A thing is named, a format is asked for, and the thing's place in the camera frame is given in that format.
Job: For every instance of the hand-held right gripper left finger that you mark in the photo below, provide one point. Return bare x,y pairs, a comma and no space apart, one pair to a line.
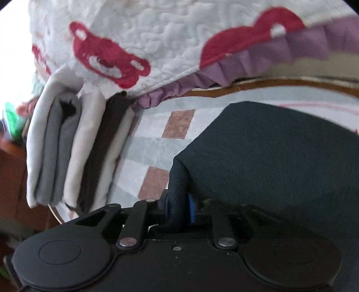
141,217

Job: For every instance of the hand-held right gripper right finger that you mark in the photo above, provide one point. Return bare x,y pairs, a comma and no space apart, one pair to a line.
191,209

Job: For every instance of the dark denim jeans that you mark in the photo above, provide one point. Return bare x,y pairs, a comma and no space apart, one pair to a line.
266,157

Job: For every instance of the stack of folded clothes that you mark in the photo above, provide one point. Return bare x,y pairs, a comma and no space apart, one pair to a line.
103,146

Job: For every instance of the checked floor mat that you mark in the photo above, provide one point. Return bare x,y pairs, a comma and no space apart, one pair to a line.
151,148

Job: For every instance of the cream folded garment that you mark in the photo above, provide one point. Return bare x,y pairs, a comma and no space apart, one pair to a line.
81,157

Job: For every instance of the grey folded garment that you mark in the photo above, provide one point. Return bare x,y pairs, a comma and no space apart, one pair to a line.
53,157

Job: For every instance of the black folded garment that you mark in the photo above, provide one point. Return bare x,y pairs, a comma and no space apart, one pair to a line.
67,108

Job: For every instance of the wooden dresser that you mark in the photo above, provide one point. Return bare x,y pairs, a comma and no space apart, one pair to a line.
14,182

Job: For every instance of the green plastic bag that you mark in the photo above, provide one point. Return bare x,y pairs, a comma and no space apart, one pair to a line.
14,120

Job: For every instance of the bear-print quilt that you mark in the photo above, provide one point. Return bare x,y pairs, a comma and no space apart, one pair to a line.
168,33

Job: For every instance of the beige bed base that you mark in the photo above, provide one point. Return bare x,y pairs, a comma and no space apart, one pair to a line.
322,67

